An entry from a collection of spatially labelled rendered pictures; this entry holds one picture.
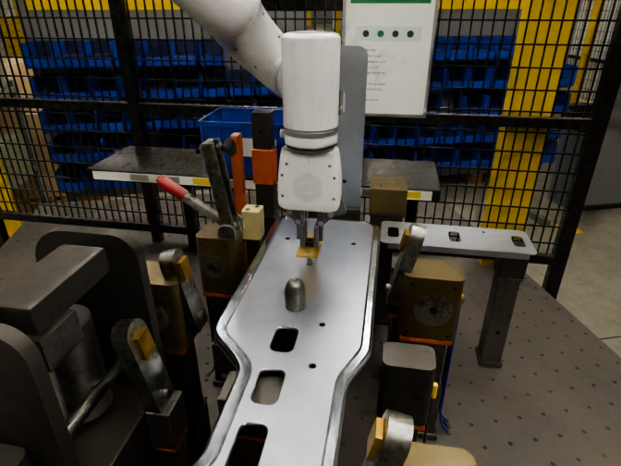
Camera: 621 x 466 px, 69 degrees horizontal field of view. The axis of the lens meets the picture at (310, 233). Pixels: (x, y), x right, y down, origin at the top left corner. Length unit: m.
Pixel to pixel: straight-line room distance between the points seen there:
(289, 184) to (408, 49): 0.62
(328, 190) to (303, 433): 0.36
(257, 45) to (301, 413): 0.52
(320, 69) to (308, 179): 0.17
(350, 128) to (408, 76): 0.31
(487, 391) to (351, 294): 0.43
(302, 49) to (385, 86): 0.61
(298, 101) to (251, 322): 0.32
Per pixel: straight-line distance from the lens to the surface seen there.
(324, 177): 0.70
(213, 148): 0.74
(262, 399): 0.58
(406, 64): 1.23
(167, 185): 0.81
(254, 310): 0.69
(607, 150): 3.54
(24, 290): 0.47
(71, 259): 0.50
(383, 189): 0.98
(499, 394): 1.05
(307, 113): 0.66
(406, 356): 0.64
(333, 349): 0.62
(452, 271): 0.73
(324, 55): 0.66
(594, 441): 1.04
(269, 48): 0.75
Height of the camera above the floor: 1.41
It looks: 27 degrees down
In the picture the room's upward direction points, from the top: straight up
